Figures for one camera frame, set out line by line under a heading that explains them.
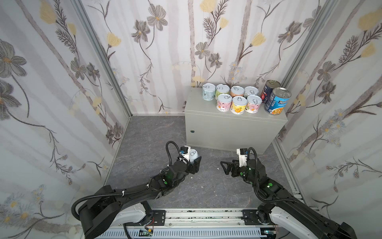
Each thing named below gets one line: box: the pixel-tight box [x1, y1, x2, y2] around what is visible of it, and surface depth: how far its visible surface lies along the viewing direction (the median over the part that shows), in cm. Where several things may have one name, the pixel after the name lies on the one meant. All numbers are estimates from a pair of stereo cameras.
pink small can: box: [216, 93, 233, 113], surface depth 75 cm
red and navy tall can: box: [260, 79, 282, 104], surface depth 76 cm
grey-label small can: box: [243, 86, 260, 99], surface depth 79 cm
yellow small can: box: [230, 95, 248, 116], surface depth 74 cm
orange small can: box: [229, 85, 245, 98], surface depth 79 cm
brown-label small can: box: [244, 94, 263, 114], surface depth 74 cm
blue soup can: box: [264, 87, 292, 116], surface depth 71 cm
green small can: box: [214, 83, 231, 100], surface depth 80 cm
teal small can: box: [201, 82, 217, 102], surface depth 80 cm
